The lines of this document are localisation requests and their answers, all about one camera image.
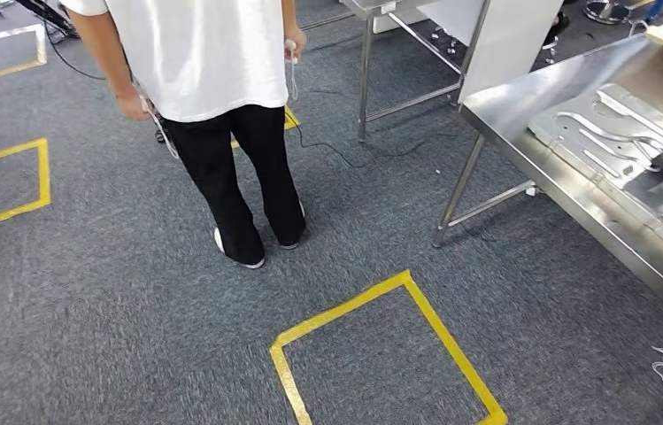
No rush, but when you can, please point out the stainless steel workbench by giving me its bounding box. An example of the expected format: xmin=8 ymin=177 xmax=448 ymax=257
xmin=431 ymin=32 xmax=663 ymax=336

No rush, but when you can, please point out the steel frame table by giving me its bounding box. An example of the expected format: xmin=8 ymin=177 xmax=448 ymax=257
xmin=339 ymin=0 xmax=491 ymax=143

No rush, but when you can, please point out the stamped grey metal panel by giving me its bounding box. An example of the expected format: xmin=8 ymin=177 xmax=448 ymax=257
xmin=527 ymin=81 xmax=663 ymax=275

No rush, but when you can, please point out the person's left hand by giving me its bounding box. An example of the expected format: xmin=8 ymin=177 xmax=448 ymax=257
xmin=115 ymin=89 xmax=152 ymax=122

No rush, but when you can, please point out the person's right hand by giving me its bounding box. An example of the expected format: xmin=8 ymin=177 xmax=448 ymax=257
xmin=282 ymin=26 xmax=309 ymax=66

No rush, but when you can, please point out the person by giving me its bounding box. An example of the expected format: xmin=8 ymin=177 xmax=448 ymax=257
xmin=59 ymin=0 xmax=310 ymax=271

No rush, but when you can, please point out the chrome chair base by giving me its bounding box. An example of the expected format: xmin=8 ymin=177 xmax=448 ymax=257
xmin=582 ymin=0 xmax=632 ymax=26

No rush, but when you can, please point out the white board panel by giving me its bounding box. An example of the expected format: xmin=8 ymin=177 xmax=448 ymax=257
xmin=419 ymin=0 xmax=565 ymax=105

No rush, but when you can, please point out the black floor cable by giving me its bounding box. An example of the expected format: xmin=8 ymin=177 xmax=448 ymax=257
xmin=283 ymin=88 xmax=462 ymax=170

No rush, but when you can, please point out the black tripod stand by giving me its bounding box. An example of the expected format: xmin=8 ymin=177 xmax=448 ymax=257
xmin=14 ymin=0 xmax=81 ymax=41

